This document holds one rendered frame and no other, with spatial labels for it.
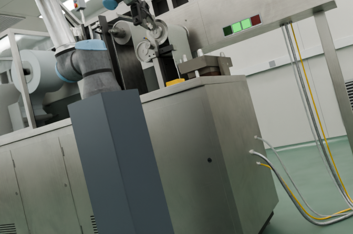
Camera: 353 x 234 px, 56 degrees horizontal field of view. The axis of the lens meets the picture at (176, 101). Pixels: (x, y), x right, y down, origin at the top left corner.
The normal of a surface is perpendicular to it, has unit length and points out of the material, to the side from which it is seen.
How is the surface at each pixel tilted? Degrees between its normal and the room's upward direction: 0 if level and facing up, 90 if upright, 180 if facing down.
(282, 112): 90
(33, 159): 90
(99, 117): 90
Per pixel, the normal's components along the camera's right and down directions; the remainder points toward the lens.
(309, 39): -0.49, 0.08
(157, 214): 0.79, -0.23
